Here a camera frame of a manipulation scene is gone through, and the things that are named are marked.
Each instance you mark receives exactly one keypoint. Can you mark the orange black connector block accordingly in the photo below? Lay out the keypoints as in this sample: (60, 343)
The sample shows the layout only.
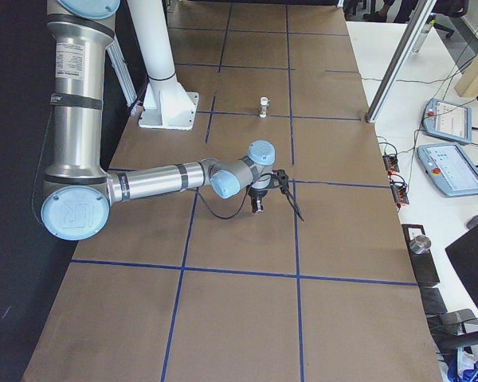
(391, 163)

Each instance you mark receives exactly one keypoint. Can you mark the aluminium frame post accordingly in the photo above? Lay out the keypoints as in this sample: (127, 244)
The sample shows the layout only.
(405, 46)

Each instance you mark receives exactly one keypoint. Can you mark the black box under cylinder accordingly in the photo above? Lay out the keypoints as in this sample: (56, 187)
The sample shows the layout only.
(423, 266)

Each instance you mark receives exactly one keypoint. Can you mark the brown paper table cover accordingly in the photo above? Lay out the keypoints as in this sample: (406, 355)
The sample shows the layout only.
(190, 287)

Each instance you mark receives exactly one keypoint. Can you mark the black computer mouse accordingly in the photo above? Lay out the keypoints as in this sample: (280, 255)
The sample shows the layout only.
(472, 223)

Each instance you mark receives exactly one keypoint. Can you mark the far teach pendant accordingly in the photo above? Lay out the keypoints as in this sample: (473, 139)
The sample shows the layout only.
(450, 121)

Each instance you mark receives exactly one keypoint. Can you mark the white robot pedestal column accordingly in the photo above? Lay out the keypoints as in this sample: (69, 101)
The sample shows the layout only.
(167, 105)

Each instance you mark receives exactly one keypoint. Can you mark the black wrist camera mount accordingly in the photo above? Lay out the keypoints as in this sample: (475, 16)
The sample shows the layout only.
(282, 181)

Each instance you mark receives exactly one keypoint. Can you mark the steel cylinder weight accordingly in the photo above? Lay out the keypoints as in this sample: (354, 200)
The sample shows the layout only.
(420, 244)

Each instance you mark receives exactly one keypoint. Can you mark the near teach pendant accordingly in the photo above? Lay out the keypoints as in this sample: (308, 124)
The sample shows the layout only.
(449, 168)

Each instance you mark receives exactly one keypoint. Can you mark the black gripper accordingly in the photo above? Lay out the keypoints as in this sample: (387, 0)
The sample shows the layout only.
(257, 196)

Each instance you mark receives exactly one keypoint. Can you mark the white brass PPR valve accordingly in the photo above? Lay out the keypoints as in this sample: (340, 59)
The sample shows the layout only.
(263, 106)

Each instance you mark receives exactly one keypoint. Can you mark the teach pendant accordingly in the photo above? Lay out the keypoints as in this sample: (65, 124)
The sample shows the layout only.
(450, 121)
(449, 168)

